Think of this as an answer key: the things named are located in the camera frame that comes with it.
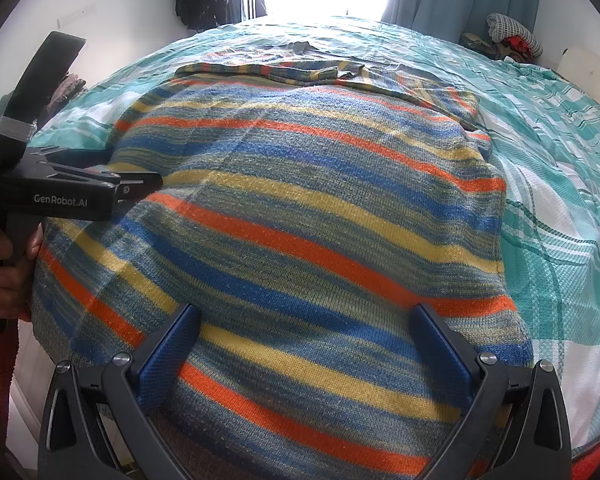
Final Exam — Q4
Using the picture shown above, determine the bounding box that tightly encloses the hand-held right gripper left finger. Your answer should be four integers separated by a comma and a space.
37, 304, 202, 480

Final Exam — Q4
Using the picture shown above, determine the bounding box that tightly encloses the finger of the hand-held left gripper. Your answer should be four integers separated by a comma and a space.
112, 172, 164, 202

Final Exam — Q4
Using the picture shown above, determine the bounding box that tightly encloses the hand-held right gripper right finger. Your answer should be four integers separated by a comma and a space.
409, 304, 573, 480

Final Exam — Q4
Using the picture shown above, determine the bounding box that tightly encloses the striped knit sweater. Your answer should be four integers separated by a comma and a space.
30, 57, 536, 480

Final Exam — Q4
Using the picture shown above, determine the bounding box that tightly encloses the heap of clothes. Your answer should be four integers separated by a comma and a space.
54, 71, 89, 107

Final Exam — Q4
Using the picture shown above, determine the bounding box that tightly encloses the pile of mixed clothes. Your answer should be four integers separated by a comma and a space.
458, 32, 517, 62

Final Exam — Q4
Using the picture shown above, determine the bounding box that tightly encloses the person's left hand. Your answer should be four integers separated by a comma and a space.
0, 220, 44, 322

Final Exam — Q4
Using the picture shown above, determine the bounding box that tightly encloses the cream padded headboard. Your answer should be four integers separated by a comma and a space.
552, 45, 600, 112

